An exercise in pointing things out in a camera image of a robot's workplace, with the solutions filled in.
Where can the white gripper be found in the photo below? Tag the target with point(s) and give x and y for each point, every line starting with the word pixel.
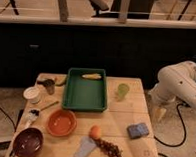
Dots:
pixel 160 96

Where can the blue sponge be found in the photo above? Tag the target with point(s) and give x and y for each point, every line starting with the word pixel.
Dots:
pixel 137 130

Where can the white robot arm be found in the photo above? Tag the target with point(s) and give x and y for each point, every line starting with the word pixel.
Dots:
pixel 174 81

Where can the green plastic tray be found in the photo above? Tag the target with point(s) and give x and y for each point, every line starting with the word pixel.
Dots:
pixel 82 94

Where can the green translucent cup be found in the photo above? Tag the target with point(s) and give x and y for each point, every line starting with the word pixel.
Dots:
pixel 123 89

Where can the dark grape bunch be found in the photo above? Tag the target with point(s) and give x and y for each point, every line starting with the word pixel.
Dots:
pixel 109 149

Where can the orange fruit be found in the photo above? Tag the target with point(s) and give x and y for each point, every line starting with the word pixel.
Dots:
pixel 95 132

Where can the yellow corn cob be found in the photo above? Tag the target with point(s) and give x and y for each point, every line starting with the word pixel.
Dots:
pixel 92 76

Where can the light blue cloth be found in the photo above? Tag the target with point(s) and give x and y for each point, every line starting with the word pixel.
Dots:
pixel 86 147

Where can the orange ceramic bowl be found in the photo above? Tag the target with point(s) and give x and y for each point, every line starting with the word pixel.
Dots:
pixel 61 123

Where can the green banana-shaped toy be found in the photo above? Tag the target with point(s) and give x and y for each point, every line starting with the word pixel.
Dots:
pixel 59 82

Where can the black office chair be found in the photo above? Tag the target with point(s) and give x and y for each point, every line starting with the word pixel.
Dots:
pixel 138 9

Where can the grey metal cup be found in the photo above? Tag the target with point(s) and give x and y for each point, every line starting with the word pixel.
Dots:
pixel 49 85

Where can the white small cup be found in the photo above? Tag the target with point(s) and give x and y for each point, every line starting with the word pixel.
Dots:
pixel 32 94

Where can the dark purple bowl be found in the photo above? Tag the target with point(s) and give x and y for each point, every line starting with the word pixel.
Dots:
pixel 28 143

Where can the white brush with wooden handle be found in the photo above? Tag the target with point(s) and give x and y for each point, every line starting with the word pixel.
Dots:
pixel 33 114

